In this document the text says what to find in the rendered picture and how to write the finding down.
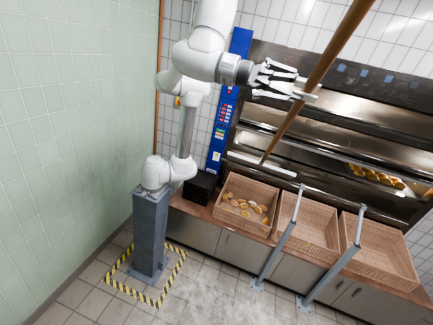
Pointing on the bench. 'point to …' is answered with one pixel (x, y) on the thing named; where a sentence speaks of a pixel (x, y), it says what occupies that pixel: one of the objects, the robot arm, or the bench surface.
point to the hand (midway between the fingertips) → (305, 90)
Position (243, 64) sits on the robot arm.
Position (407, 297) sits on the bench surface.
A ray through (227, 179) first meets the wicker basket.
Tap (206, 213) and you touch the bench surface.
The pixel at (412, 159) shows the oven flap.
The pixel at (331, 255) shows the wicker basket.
